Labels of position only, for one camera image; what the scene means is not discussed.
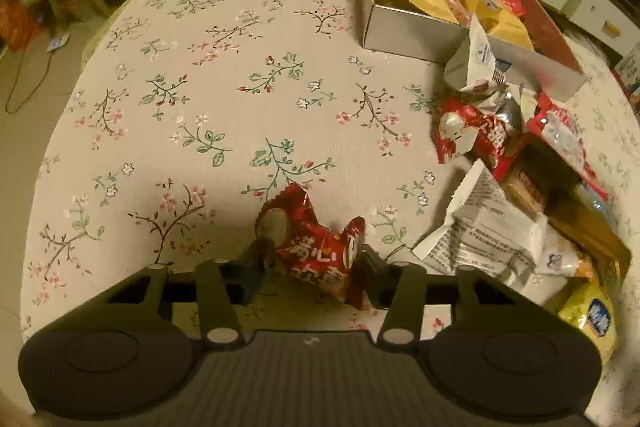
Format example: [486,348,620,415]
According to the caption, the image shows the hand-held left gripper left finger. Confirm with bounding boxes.
[106,247,274,354]

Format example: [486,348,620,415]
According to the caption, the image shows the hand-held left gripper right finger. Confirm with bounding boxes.
[357,244,536,353]

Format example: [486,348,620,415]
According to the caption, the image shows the red snack packet white figure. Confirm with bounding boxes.
[436,96,528,182]

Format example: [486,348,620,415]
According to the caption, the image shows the brown biscuit pack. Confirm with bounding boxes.
[502,157,551,218]

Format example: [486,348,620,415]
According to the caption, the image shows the red clear-window snack packet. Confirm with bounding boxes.
[525,92,611,202]

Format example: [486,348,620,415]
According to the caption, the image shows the pink cardboard box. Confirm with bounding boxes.
[359,0,590,102]

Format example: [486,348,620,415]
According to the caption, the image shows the white text-printed snack packet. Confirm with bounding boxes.
[412,159,548,278]

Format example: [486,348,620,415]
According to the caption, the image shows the white snack packet purple figure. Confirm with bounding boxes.
[502,227,596,288]

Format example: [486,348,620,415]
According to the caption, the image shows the silver foil snack packet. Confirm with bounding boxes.
[492,84,538,138]

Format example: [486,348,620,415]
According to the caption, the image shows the yellow snack packet blue label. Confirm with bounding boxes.
[550,282,618,363]

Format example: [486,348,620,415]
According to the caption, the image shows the brown cardboard snack box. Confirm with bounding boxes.
[545,187,632,280]

